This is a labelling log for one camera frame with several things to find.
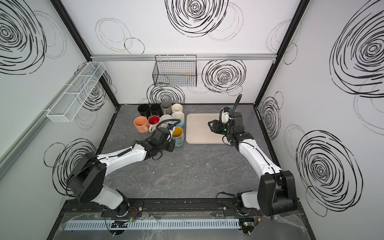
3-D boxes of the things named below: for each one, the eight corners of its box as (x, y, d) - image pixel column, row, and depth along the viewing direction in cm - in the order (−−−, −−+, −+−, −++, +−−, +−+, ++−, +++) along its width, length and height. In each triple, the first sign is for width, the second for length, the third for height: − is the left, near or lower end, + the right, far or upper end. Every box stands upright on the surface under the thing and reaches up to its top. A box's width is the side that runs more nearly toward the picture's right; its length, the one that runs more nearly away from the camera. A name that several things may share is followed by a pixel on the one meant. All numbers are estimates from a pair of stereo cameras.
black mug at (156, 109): (152, 120, 111) (149, 111, 104) (153, 112, 116) (151, 103, 109) (161, 120, 111) (159, 111, 104) (163, 112, 116) (160, 103, 109)
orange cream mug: (136, 135, 104) (131, 127, 97) (139, 124, 110) (135, 116, 103) (149, 135, 104) (146, 127, 97) (152, 124, 111) (149, 116, 103)
